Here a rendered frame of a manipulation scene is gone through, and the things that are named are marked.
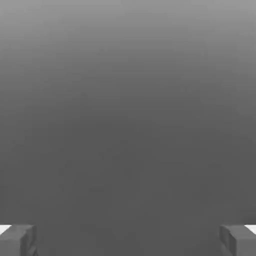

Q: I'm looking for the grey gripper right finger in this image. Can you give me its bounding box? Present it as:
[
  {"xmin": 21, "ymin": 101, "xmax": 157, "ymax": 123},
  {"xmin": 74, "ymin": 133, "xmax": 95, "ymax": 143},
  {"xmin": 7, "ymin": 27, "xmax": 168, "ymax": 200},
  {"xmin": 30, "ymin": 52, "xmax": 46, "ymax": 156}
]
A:
[{"xmin": 218, "ymin": 224, "xmax": 256, "ymax": 256}]

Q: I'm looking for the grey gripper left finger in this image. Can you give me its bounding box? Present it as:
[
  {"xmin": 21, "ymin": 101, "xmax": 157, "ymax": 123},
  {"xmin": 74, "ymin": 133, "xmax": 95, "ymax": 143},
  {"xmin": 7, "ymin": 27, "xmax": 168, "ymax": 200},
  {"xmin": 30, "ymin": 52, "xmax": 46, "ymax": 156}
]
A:
[{"xmin": 0, "ymin": 224, "xmax": 39, "ymax": 256}]

